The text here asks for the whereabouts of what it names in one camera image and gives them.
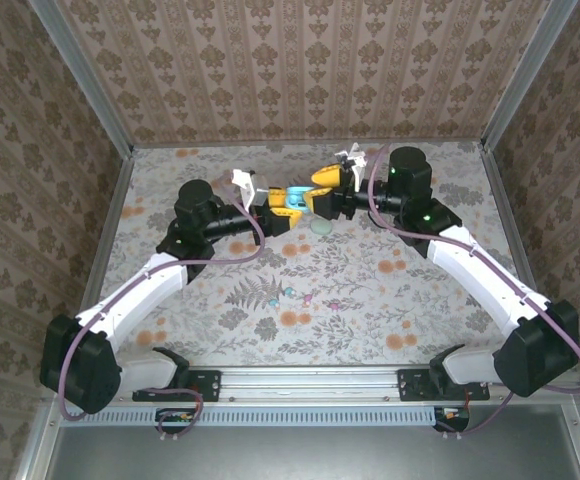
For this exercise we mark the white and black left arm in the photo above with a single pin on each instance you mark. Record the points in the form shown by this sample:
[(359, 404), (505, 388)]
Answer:
[(135, 295)]

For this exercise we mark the aluminium corner post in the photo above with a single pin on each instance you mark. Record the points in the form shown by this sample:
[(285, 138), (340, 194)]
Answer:
[(530, 70), (80, 75)]

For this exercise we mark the grey metal panel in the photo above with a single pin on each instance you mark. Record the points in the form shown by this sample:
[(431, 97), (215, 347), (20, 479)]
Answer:
[(320, 455)]

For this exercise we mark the black connector board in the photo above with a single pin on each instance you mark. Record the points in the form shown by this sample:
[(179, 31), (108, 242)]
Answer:
[(177, 416), (452, 415)]

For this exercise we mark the thin aluminium wall rail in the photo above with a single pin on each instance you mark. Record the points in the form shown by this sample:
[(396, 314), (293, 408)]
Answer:
[(250, 144)]

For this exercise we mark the aluminium table edge rail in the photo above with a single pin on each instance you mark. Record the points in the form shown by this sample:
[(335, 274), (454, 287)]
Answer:
[(112, 235), (507, 215)]

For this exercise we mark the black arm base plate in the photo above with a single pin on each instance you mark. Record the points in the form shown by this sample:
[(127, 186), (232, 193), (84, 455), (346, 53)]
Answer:
[(412, 385), (205, 385)]

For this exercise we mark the pale green lid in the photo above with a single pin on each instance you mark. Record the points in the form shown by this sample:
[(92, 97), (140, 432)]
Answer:
[(321, 228)]

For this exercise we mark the blue earbud charging case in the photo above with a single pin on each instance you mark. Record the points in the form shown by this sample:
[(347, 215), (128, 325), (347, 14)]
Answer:
[(296, 195)]

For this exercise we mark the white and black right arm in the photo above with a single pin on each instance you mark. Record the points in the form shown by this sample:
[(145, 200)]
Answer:
[(460, 270)]

